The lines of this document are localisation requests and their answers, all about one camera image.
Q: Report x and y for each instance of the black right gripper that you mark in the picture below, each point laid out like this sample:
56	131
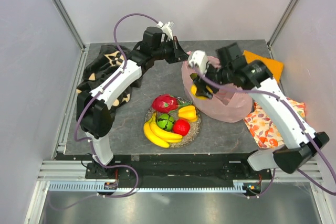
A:
201	89

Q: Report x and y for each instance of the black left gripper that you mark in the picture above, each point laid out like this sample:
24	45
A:
179	54

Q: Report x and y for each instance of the yellow fake lemon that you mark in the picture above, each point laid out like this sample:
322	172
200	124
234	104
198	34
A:
202	93

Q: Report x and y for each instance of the pink plastic bag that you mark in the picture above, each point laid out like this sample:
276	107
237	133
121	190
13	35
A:
225	106

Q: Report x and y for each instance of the yellow fake bell pepper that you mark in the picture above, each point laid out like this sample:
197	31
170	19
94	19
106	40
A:
188	113

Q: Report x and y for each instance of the red fake dragon fruit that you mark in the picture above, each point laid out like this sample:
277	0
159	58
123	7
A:
165	103

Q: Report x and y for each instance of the red fake apple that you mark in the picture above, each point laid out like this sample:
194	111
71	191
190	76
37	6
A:
181	127

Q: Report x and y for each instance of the green fake watermelon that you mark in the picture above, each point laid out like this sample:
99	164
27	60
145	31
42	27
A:
165	121

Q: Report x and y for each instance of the yellow fake banana bunch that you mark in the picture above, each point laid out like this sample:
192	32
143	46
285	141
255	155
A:
158	136

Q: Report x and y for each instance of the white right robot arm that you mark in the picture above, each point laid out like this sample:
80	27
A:
301	141

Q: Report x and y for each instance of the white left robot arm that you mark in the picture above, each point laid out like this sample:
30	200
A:
93	108

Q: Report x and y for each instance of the speckled round plate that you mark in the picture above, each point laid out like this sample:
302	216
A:
194	130

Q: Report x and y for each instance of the orange folded cloth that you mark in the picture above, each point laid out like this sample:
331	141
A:
274	66

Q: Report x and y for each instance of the floral patterned cloth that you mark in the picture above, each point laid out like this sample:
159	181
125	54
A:
263	129

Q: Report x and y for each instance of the black flower patterned cloth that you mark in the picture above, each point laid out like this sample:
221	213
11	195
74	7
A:
101	68

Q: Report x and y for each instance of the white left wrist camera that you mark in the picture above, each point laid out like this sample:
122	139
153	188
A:
167	29

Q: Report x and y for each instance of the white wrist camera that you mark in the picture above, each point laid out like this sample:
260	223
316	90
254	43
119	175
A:
198	59
167	29

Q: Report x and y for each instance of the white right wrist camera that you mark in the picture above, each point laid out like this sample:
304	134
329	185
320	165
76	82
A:
198	59

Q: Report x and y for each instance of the grey slotted cable duct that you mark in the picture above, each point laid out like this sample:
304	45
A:
103	187

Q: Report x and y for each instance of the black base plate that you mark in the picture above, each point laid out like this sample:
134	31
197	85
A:
233	166

